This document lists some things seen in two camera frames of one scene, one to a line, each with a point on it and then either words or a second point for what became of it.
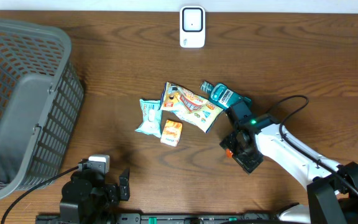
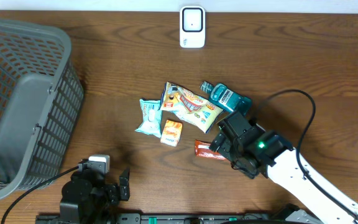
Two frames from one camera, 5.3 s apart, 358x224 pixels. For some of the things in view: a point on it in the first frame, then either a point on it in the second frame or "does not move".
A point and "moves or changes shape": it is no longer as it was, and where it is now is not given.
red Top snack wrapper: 229,153 moves or changes shape
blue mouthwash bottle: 222,96 does not move
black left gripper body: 112,194 does not move
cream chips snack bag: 190,108 does not move
